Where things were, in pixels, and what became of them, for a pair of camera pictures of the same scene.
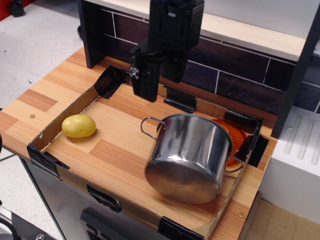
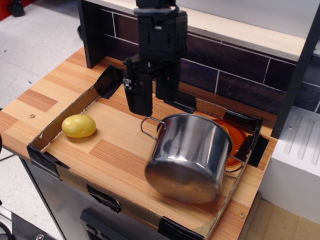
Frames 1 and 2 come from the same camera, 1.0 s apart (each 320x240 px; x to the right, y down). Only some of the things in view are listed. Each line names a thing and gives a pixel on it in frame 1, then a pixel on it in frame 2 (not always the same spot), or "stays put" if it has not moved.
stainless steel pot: [190, 158] stays put
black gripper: [175, 26] → [163, 41]
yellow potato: [78, 126] stays put
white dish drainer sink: [292, 180] stays put
